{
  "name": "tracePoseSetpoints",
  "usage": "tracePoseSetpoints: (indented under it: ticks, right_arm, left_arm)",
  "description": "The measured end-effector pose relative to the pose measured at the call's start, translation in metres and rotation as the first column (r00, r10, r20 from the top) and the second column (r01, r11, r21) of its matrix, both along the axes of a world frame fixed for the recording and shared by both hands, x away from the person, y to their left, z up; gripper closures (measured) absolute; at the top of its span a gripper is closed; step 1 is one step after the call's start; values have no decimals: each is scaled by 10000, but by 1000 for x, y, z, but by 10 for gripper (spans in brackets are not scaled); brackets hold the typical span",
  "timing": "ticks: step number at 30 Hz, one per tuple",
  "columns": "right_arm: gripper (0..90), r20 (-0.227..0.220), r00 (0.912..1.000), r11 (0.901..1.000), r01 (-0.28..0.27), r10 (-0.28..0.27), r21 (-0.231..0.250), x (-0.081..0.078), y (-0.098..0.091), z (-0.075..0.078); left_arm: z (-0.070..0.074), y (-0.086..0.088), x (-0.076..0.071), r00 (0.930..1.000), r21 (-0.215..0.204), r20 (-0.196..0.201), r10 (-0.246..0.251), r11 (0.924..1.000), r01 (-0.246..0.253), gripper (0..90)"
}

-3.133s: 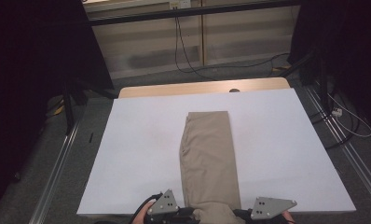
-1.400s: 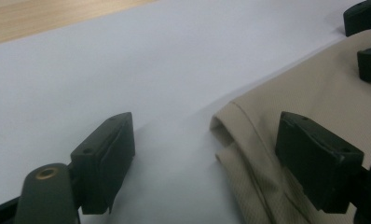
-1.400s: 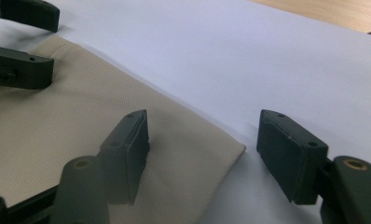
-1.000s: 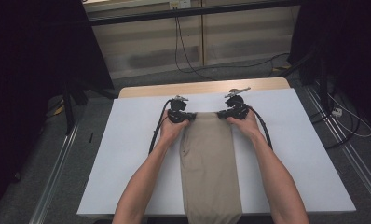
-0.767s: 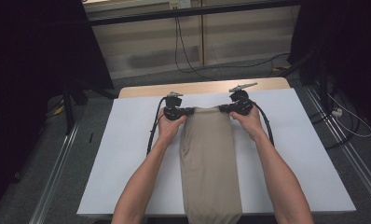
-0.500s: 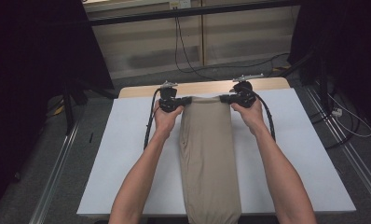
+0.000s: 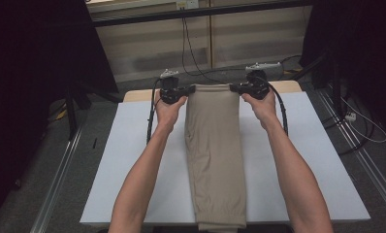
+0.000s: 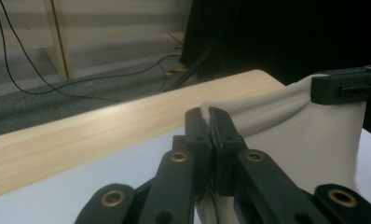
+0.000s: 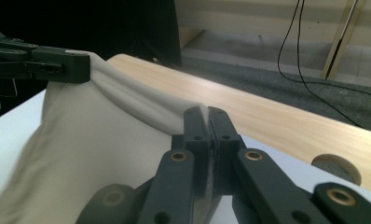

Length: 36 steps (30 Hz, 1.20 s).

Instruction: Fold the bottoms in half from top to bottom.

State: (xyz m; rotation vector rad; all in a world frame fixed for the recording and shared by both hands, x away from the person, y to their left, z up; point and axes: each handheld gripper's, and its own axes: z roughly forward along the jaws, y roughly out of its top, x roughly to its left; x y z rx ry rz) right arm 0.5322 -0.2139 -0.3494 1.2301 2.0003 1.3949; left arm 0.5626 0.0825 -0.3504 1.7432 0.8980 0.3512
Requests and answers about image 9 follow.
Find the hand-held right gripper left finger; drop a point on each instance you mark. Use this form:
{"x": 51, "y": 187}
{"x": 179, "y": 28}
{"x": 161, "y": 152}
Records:
{"x": 196, "y": 140}

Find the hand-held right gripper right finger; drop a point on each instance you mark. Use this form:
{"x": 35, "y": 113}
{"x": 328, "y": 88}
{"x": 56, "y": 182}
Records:
{"x": 225, "y": 140}

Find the beige pants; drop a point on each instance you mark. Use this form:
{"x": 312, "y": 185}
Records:
{"x": 96, "y": 140}

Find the light wooden table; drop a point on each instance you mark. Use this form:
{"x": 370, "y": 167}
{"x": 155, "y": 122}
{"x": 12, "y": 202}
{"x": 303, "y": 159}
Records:
{"x": 252, "y": 112}

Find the vertical wall trim strip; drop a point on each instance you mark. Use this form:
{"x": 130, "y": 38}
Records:
{"x": 342, "y": 40}

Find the white table board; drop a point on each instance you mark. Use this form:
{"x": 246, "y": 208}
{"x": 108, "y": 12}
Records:
{"x": 6, "y": 140}

